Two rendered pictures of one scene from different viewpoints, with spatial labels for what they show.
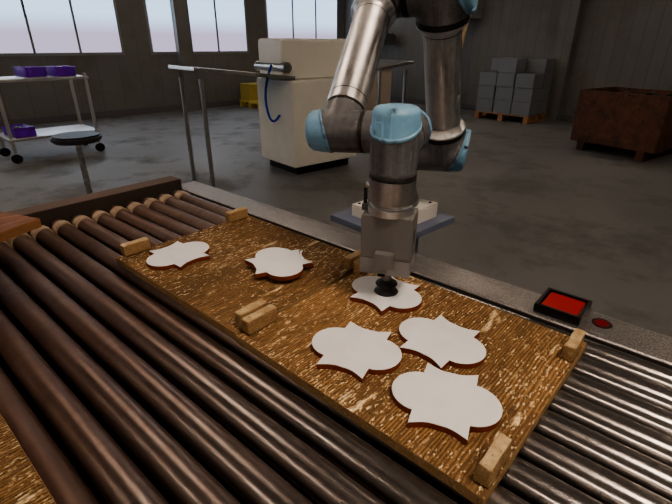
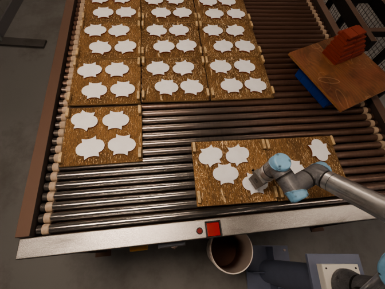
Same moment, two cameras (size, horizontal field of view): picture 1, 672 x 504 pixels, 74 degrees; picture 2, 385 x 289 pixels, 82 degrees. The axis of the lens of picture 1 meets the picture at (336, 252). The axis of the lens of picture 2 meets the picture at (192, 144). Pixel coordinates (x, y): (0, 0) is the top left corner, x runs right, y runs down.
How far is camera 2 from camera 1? 109 cm
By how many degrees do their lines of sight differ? 81
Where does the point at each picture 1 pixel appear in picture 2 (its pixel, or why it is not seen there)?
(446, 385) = (212, 159)
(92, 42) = not seen: outside the picture
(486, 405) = (203, 159)
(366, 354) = (233, 154)
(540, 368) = (201, 184)
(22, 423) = (260, 101)
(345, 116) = (311, 168)
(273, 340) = (254, 144)
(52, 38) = not seen: outside the picture
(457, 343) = (221, 174)
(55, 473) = (244, 101)
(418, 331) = (232, 171)
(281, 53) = not seen: outside the picture
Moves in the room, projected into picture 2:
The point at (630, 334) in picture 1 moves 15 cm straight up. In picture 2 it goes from (190, 230) to (192, 227)
